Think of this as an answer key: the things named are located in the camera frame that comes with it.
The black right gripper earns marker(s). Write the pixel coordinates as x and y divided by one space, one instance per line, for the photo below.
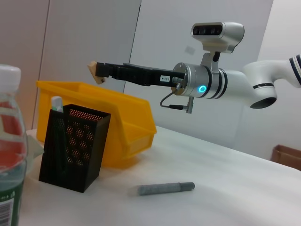
164 77

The grey pen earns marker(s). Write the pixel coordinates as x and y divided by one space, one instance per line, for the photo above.
160 189

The clear green-label water bottle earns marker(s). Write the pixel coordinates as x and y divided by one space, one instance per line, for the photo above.
9 117

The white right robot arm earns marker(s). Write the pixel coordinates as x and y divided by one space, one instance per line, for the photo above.
235 84

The black mesh pen holder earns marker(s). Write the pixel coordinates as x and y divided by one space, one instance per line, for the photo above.
77 179

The yellow plastic bin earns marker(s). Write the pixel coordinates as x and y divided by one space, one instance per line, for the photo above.
131 113

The silver right wrist angled plug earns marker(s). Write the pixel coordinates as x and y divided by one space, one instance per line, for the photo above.
190 106

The brown cardboard box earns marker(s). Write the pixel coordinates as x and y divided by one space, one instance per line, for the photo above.
289 157

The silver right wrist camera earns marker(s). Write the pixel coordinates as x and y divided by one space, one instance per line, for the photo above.
225 35

